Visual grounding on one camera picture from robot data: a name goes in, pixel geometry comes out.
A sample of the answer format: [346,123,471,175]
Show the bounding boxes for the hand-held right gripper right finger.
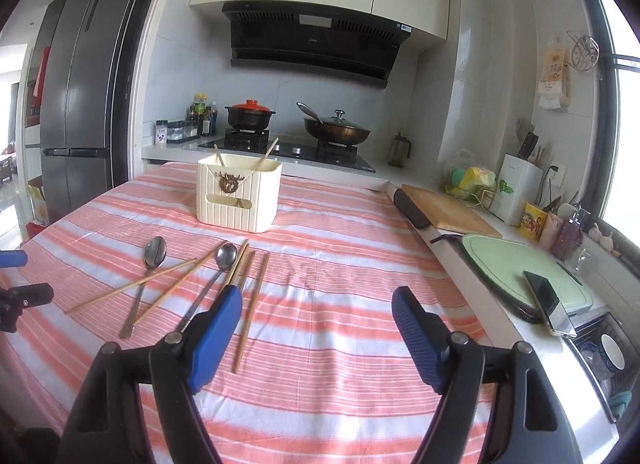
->
[391,287,581,464]

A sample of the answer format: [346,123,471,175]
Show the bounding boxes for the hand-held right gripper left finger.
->
[57,285,243,464]

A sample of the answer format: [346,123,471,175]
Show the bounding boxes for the steel spoon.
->
[174,243,239,334]
[118,236,168,339]

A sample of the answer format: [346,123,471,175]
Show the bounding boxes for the cream ribbed utensil holder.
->
[196,154,284,234]

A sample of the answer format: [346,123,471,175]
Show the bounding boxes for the striped orange white tablecloth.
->
[0,160,506,464]

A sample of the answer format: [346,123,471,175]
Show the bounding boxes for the green cutting board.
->
[431,233,595,322]

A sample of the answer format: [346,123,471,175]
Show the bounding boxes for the wooden cutting board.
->
[401,184,502,240]

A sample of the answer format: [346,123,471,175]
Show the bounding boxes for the black elongated pad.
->
[393,188,431,230]

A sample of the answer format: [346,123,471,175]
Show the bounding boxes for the smartphone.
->
[523,270,577,338]

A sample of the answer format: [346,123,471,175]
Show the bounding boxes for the yellow cup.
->
[520,201,549,240]

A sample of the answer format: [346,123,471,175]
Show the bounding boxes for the pink cup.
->
[540,211,563,250]

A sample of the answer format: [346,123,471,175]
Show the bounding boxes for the plastic bag with sponges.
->
[442,147,498,200]

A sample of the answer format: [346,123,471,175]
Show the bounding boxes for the white knife block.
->
[492,153,544,226]

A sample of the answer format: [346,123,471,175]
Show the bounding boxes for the grey refrigerator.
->
[40,0,158,225]

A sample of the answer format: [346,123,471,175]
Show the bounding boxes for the purple soap bottle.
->
[556,204,586,261]

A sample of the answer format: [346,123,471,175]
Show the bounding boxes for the white blue bowl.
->
[597,333,628,379]

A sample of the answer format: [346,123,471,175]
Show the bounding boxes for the black gas stove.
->
[197,128,377,174]

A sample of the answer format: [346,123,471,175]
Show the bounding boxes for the garlic bulbs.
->
[587,224,616,251]

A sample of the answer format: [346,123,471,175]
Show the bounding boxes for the dark wok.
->
[296,102,372,146]

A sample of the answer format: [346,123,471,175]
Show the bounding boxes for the kitchen knives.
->
[517,119,542,161]

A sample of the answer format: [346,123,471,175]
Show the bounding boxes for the black clay pot red lid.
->
[224,100,277,131]

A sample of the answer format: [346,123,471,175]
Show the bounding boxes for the glass wok lid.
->
[315,110,368,131]

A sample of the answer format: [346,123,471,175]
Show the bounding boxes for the hanging noodle packet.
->
[537,39,572,112]

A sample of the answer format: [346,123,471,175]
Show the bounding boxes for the black range hood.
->
[221,1,414,90]

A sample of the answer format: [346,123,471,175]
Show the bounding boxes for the dark window frame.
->
[575,0,640,255]

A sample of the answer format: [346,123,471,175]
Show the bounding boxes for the hanging wire trivet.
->
[566,30,601,78]

